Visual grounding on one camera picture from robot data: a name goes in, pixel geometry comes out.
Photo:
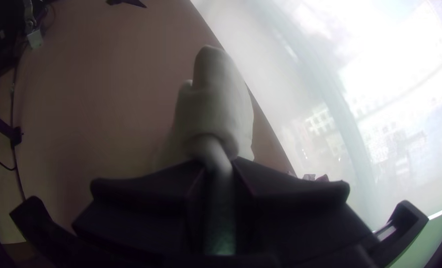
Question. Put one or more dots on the white t-shirt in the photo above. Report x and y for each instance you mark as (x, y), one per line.
(213, 104)

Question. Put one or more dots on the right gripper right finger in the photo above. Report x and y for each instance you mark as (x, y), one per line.
(291, 216)

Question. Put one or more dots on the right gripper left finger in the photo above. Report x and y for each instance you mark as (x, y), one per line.
(146, 212)

